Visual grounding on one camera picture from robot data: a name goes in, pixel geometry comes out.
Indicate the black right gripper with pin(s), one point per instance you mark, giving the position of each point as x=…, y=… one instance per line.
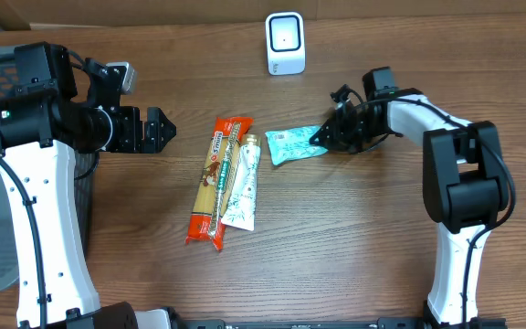
x=344, y=130

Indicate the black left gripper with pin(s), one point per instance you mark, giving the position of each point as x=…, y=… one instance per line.
x=131, y=129

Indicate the teal wet wipes packet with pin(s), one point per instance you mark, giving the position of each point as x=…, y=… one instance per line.
x=293, y=144

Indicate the red spaghetti packet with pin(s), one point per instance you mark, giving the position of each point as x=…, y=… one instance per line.
x=217, y=180

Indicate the white tube gold cap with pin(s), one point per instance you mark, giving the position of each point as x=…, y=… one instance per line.
x=241, y=206

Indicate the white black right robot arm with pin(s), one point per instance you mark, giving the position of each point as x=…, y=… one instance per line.
x=467, y=188

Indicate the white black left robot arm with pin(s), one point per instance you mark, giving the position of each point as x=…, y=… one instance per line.
x=63, y=106

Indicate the white barcode scanner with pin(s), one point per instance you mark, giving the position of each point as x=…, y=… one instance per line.
x=285, y=42

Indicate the brown cardboard backdrop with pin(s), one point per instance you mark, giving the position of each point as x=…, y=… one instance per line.
x=21, y=14

